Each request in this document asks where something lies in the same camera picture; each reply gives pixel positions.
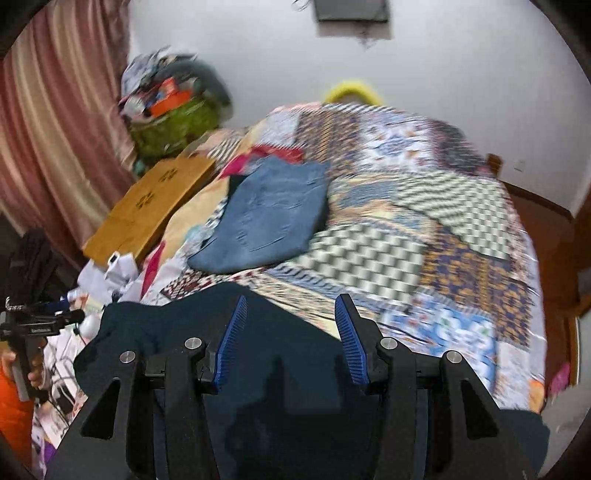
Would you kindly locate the white clutter pile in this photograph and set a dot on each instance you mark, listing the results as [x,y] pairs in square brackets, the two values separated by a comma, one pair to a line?
[115,277]

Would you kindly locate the person's left forearm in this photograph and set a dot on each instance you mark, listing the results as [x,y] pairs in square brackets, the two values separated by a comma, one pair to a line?
[14,415]

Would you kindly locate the person's left hand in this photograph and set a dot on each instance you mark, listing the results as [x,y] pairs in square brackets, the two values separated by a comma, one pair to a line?
[38,369]

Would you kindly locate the brown printed cardboard box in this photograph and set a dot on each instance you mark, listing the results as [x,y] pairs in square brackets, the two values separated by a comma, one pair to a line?
[147,203]

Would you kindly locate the pile of light clothes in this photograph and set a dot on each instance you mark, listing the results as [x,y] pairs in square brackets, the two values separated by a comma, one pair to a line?
[141,76]

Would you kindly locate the striped pink curtain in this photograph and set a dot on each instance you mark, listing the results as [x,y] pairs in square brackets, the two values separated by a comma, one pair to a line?
[46,138]

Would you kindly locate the dark navy pants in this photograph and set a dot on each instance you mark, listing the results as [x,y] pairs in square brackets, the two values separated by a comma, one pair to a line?
[286,369]

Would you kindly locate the red pink cloth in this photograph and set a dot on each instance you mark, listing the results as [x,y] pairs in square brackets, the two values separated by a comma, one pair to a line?
[268,154]

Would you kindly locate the yellow curved cushion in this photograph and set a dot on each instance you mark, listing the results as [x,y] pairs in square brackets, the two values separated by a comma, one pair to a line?
[351,85]

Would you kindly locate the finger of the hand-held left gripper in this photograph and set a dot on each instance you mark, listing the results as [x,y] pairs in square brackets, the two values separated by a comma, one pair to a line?
[71,316]

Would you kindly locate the folded blue jeans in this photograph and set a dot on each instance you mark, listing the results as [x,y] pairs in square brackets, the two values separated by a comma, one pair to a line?
[268,217]

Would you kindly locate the yellow floral blanket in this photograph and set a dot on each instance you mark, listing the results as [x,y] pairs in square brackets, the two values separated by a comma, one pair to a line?
[194,221]

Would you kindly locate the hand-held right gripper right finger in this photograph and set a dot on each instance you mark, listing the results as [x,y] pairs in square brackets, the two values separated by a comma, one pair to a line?
[352,344]

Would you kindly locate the patchwork quilt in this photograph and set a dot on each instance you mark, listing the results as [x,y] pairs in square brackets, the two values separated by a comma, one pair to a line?
[415,230]

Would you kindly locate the orange box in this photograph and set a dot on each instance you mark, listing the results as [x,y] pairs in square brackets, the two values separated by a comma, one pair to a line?
[168,104]

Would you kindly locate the dark hanging cloth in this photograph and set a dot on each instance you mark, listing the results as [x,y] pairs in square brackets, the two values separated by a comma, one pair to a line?
[39,263]

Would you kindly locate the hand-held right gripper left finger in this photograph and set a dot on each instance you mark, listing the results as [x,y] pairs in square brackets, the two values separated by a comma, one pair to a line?
[230,344]

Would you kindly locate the grey long pillow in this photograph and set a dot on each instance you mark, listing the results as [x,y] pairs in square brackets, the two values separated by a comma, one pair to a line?
[217,87]

